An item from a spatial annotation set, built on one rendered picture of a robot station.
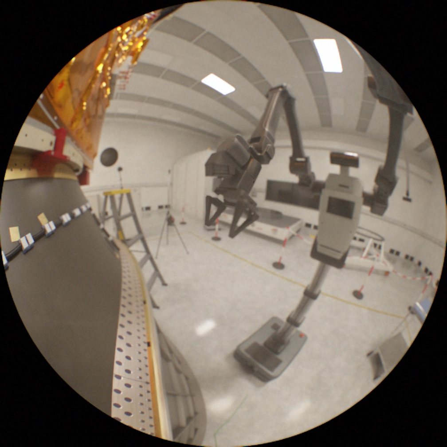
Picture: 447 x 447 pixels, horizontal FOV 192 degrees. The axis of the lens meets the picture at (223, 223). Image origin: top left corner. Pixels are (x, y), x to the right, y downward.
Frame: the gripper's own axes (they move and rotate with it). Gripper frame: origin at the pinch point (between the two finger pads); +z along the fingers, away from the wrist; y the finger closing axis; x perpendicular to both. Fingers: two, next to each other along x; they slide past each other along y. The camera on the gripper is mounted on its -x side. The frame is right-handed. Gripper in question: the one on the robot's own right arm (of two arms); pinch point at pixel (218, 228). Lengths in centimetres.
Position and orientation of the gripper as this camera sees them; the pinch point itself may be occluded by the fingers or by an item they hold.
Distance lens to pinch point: 31.9
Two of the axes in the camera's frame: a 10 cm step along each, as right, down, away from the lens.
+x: 6.4, 3.9, 6.6
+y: 6.2, 2.6, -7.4
